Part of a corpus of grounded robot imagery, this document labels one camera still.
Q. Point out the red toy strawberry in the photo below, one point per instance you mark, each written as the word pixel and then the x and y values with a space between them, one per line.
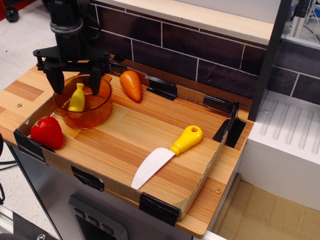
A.
pixel 47 132

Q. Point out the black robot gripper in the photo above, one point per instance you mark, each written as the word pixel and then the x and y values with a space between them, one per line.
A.
pixel 72 53

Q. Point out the white toy sink drainboard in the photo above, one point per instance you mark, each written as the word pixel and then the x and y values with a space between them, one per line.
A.
pixel 282 152

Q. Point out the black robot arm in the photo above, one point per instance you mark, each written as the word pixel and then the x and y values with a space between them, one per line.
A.
pixel 67 13

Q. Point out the orange transparent plastic pot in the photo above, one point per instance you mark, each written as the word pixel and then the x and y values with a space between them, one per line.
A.
pixel 97 107

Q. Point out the yellow white toy knife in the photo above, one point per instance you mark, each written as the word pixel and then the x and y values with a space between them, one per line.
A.
pixel 190 136

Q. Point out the yellow toy banana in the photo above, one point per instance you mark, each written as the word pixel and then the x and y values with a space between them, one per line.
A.
pixel 77 100

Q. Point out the orange toy carrot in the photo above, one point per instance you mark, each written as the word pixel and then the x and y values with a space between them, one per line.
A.
pixel 131 84

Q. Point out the grey toy oven panel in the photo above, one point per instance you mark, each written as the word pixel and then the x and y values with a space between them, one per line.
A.
pixel 94 224

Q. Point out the black caster wheel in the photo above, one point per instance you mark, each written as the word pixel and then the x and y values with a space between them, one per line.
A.
pixel 11 14

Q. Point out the cardboard fence with black tape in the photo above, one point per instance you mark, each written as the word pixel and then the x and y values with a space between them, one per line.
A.
pixel 190 189

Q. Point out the dark grey kitchen frame post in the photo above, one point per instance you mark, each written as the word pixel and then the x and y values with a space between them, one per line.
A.
pixel 270 59

